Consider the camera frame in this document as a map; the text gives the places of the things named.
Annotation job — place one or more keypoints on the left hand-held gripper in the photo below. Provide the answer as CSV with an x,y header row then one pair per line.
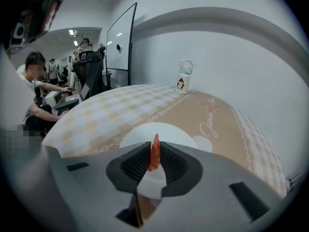
x,y
14,100

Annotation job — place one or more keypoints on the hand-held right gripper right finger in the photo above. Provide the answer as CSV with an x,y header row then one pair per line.
x,y
205,202

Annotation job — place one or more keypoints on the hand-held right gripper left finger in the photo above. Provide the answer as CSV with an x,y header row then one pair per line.
x,y
96,190

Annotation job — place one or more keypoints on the small orange shrimp toy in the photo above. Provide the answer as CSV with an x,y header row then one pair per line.
x,y
155,153

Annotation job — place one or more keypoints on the white round plate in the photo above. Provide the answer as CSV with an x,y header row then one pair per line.
x,y
142,134

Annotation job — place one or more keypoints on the grey laptop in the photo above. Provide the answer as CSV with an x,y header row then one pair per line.
x,y
84,92

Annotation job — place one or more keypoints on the round checkered table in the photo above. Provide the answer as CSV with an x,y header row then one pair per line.
x,y
116,110

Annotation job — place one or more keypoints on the black office chair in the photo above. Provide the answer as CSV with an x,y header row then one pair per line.
x,y
91,69

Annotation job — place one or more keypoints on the black-framed whiteboard stand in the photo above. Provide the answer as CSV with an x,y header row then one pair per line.
x,y
119,40

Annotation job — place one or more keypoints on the white water bottle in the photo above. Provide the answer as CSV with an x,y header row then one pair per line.
x,y
182,82

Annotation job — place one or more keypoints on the black head-worn camera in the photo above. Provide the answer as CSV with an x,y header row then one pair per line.
x,y
19,31

